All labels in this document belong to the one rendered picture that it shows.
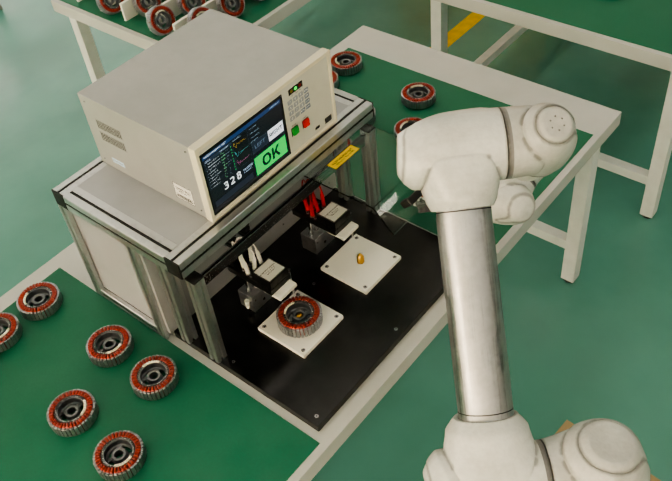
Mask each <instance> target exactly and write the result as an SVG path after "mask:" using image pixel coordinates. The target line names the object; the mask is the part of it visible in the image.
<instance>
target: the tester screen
mask: <svg viewBox="0 0 672 481"><path fill-rule="evenodd" d="M281 120H282V122H283V116H282V110H281V104H280V99H279V100H277V101H276V102H275V103H273V104H272V105H271V106H270V107H268V108H267V109H266V110H264V111H263V112H262V113H260V114H259V115H258V116H256V117H255V118H254V119H252V120H251V121H250V122H248V123H247V124H246V125H245V126H243V127H242V128H241V129H239V130H238V131H237V132H235V133H234V134H233V135H231V136H230V137H229V138H227V139H226V140H225V141H224V142H222V143H221V144H220V145H218V146H217V147H216V148H214V149H213V150H212V151H210V152H209V153H208V154H206V155H205V156H204V157H202V162H203V166H204V169H205V173H206V177H207V181H208V184H209V188H210V192H211V196H212V200H213V203H214V207H215V211H216V212H217V211H218V210H219V209H220V208H222V207H223V206H224V205H225V204H227V203H228V202H229V201H230V200H231V199H233V198H234V197H235V196H236V195H238V194H239V193H240V192H241V191H242V190H244V189H245V188H246V187H247V186H249V185H250V184H251V183H252V182H253V181H255V180H256V179H257V178H258V177H260V176H261V175H262V174H263V173H264V172H266V171H267V170H268V169H269V168H271V167H272V166H273V165H274V164H275V163H277V162H278V161H279V160H280V159H282V158H283V157H284V156H285V155H286V154H288V153H289V152H286V153H285V154H284V155H283V156H282V157H280V158H279V159H278V160H277V161H275V162H274V163H273V164H272V165H270V166H269V167H268V168H267V169H266V170H264V171H263V172H262V173H261V174H259V175H258V176H257V171H256V167H255V162H254V159H255V158H256V157H257V156H258V155H260V154H261V153H262V152H263V151H265V150H266V149H267V148H268V147H270V146H271V145H272V144H273V143H275V142H276V141H277V140H279V139H280V138H281V137H282V136H284V135H285V137H286V134H285V128H284V131H283V132H281V133H280V134H279V135H278V136H276V137H275V138H274V139H273V140H271V141H270V142H269V143H267V144H266V145H265V146H264V147H262V148H261V149H260V150H259V151H257V152H256V153H255V154H254V155H253V150H252V146H251V144H252V143H253V142H254V141H256V140H257V139H258V138H260V137H261V136H262V135H263V134H265V133H266V132H267V131H269V130H270V129H271V128H272V127H274V126H275V125H276V124H277V123H279V122H280V121H281ZM283 127H284V122H283ZM240 169H242V174H243V178H241V179H240V180H239V181H238V182H236V183H235V184H234V185H233V186H231V187H230V188H229V189H228V190H226V191H225V192H224V188H223V183H224V182H225V181H227V180H228V179H229V178H230V177H232V176H233V175H234V174H235V173H237V172H238V171H239V170H240ZM252 172H253V175H254V178H253V179H251V180H250V181H249V182H248V183H247V184H245V185H244V186H243V187H242V188H240V189H239V190H238V191H237V192H235V193H234V194H233V195H232V196H231V197H229V198H228V199H227V200H226V201H224V202H223V203H222V204H221V205H219V206H218V207H217V206H216V203H215V202H216V201H218V200H219V199H220V198H221V197H223V196H224V195H225V194H226V193H228V192H229V191H230V190H231V189H232V188H234V187H235V186H236V185H237V184H239V183H240V182H241V181H242V180H244V179H245V178H246V177H247V176H249V175H250V174H251V173H252Z"/></svg>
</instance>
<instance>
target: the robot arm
mask: <svg viewBox="0 0 672 481"><path fill-rule="evenodd" d="M577 139H578V137H577V131H576V126H575V119H574V117H573V115H572V114H571V113H570V112H569V111H568V110H567V109H566V108H565V107H563V106H561V105H559V104H555V103H539V104H536V105H534V106H533V105H524V106H508V107H495V108H482V107H479V108H470V109H462V110H455V111H449V112H444V113H439V114H435V115H432V116H429V117H427V118H424V119H422V120H420V121H418V122H416V123H414V124H413V125H411V126H409V127H408V128H406V129H404V130H403V131H401V132H400V133H399V134H398V135H397V150H396V160H397V175H398V177H399V179H400V180H401V181H402V183H403V184H404V185H405V186H407V187H408V188H410V189H411V190H421V193H422V195H423V197H424V199H425V202H426V204H425V205H424V206H423V207H422V208H421V209H420V210H419V211H418V213H425V212H436V224H437V234H438V243H439V252H440V261H441V270H442V279H443V288H444V297H445V300H446V309H447V319H448V328H449V337H450V346H451V355H452V364H453V373H454V382H455V392H456V401H457V410H458V413H457V414H455V415H454V416H453V418H452V419H451V420H450V422H449V423H448V425H447V427H446V428H445V438H444V445H443V448H441V449H436V450H434V451H433V452H432V453H431V455H430V456H429V457H428V459H427V461H426V464H425V467H424V469H423V477H424V481H650V467H649V464H648V461H647V458H646V454H645V452H644V450H643V448H642V445H641V442H640V440H639V439H638V437H637V436H636V435H635V433H634V432H633V431H632V430H631V429H630V428H628V427H627V426H626V425H624V424H622V423H620V422H618V421H615V420H612V419H606V418H596V419H589V420H585V421H581V422H579V423H576V424H575V425H573V426H572V427H571V428H570V429H567V430H564V431H562V432H559V433H556V434H554V435H551V436H548V437H545V438H542V439H537V440H534V439H533V436H532V434H531V431H530V428H529V424H528V422H527V421H526V420H525V419H524V418H523V417H522V416H521V415H520V414H519V413H518V412H517V411H516V410H514V409H513V400H512V391H511V382H510V373H509V363H508V354H507V345H506V336H505V327H504V318H503V309H502V299H501V290H500V281H499V272H498V263H497V254H496V245H495V236H494V226H493V223H495V224H500V225H517V224H521V223H524V222H526V221H528V220H529V219H530V218H531V217H532V215H533V214H534V211H535V199H534V196H533V194H532V193H533V191H534V189H535V187H536V186H537V184H538V183H539V181H540V180H541V179H542V178H543V177H545V176H548V175H550V174H552V173H553V172H555V171H557V170H558V169H560V168H561V167H562V166H563V165H564V164H565V163H566V162H567V161H568V160H569V158H570V157H571V156H572V154H573V152H574V150H575V148H576V144H577Z"/></svg>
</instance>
